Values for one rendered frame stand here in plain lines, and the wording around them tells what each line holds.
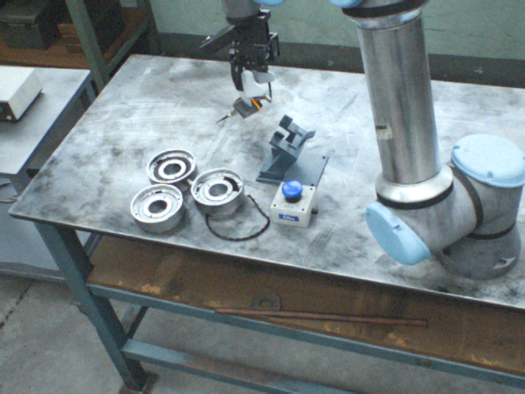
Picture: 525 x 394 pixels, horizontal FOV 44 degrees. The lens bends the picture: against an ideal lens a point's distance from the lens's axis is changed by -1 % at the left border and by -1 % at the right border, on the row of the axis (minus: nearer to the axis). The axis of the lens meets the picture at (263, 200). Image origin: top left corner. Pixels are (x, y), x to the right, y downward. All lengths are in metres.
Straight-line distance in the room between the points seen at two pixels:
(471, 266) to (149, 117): 0.83
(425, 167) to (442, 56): 2.00
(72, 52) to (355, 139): 1.87
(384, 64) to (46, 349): 1.66
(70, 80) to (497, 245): 1.36
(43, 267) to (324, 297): 0.99
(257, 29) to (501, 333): 0.78
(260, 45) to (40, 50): 1.96
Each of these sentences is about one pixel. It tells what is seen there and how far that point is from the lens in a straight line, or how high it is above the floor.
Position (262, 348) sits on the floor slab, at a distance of 2.07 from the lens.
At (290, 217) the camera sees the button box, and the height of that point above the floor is 0.83.
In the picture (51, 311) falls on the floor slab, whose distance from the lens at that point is 2.36.
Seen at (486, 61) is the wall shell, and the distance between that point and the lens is 2.95.
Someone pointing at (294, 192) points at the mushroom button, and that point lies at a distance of 1.23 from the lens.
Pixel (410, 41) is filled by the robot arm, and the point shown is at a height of 1.27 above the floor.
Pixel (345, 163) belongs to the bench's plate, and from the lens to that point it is 1.39.
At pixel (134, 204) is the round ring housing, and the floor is 0.83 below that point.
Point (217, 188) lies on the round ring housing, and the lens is 1.35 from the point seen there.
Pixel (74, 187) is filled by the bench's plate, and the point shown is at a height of 0.80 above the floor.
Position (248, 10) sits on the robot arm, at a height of 1.11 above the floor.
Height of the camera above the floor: 1.74
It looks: 45 degrees down
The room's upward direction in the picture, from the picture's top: 10 degrees counter-clockwise
